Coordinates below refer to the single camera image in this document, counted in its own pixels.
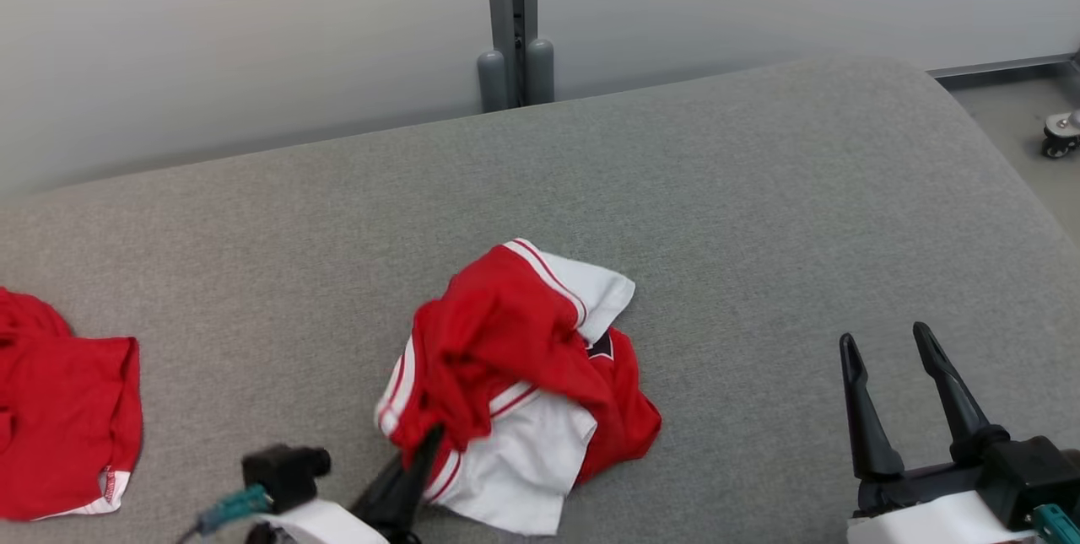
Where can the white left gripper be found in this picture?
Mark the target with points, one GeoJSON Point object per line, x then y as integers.
{"type": "Point", "coordinates": [325, 525]}

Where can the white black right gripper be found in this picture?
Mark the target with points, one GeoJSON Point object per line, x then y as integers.
{"type": "Point", "coordinates": [928, 519]}

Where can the red and white Bulls jersey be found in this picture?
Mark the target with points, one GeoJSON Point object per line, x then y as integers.
{"type": "Point", "coordinates": [506, 333]}

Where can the black caster wheel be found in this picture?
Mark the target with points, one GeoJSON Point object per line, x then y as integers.
{"type": "Point", "coordinates": [1059, 139]}

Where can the red shorts with white trim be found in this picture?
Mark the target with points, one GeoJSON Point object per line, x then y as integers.
{"type": "Point", "coordinates": [67, 417]}

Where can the grey cylinder bumper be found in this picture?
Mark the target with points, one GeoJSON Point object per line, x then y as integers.
{"type": "Point", "coordinates": [492, 80]}
{"type": "Point", "coordinates": [540, 72]}

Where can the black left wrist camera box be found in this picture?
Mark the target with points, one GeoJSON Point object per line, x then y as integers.
{"type": "Point", "coordinates": [283, 472]}

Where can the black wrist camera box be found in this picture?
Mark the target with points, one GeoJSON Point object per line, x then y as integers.
{"type": "Point", "coordinates": [283, 472]}
{"type": "Point", "coordinates": [1034, 472]}

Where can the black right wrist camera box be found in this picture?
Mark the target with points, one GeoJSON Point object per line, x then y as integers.
{"type": "Point", "coordinates": [1034, 472]}

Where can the grey metal floor rail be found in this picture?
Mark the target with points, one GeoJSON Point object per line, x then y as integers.
{"type": "Point", "coordinates": [1004, 68]}

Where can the grey metal wall post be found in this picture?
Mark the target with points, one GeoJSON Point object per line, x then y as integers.
{"type": "Point", "coordinates": [510, 4]}

